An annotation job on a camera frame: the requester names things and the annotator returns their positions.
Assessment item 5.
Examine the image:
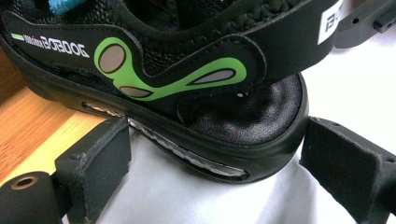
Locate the black sandal with green print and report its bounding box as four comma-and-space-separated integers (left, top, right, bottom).
0, 0, 346, 185

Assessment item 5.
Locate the three-tier wooden shoe rack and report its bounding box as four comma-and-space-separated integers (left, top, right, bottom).
0, 46, 108, 188

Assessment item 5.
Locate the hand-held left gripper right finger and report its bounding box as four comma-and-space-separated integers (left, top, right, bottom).
299, 116, 396, 224

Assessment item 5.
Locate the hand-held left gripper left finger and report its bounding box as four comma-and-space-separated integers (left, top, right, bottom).
53, 116, 133, 224

